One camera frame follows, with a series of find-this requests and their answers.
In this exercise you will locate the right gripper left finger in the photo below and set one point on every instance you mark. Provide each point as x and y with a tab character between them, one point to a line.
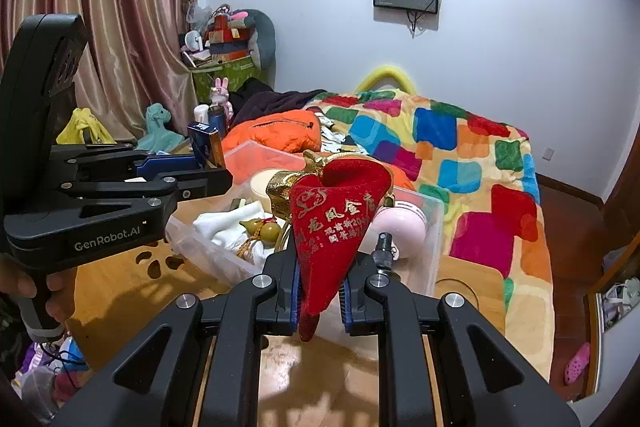
197	360

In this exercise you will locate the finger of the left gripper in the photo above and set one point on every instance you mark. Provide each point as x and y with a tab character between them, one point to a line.
163	192
115	162

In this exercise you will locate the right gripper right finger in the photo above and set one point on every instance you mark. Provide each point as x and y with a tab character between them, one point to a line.
440	362

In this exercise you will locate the dark blue card box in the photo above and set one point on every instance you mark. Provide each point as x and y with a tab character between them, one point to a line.
206	145

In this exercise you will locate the white cloth pouch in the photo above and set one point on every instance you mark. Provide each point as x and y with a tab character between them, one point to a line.
223	230

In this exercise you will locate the golden gourd charm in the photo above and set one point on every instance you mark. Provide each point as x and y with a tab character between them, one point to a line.
266	231

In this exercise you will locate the red drawstring pouch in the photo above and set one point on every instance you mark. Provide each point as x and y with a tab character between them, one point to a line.
329	204

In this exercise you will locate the green glass bottle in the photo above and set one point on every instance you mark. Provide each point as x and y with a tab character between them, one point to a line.
383	257

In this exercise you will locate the teal dinosaur plush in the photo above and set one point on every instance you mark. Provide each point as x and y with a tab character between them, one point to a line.
157	137

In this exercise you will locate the yellow cloth item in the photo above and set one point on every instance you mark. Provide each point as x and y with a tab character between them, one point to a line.
84	128

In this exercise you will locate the clear plastic storage bin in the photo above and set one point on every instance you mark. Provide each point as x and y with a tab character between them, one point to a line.
418	273

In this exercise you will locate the cream candle jar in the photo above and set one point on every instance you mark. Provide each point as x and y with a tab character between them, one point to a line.
258	186

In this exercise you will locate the pink croc shoe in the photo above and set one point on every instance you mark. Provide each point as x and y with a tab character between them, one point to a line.
577	364

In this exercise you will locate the pink bunny toy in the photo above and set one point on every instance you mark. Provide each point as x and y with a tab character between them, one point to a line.
219	95

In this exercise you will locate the green storage box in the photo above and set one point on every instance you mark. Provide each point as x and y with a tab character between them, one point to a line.
237	72

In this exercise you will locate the dark purple garment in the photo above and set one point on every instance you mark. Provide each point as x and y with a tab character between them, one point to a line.
255	99

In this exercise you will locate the orange puffer jacket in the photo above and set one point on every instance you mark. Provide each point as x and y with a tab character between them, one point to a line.
291	132

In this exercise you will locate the grey plush cushion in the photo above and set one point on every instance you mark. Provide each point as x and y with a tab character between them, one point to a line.
262	43

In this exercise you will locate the colourful patchwork blanket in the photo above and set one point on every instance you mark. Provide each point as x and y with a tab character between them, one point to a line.
484	174

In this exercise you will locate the pink round device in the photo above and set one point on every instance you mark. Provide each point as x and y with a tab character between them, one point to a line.
407	225

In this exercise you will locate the yellow foam headboard loop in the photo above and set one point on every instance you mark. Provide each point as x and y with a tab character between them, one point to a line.
387	74

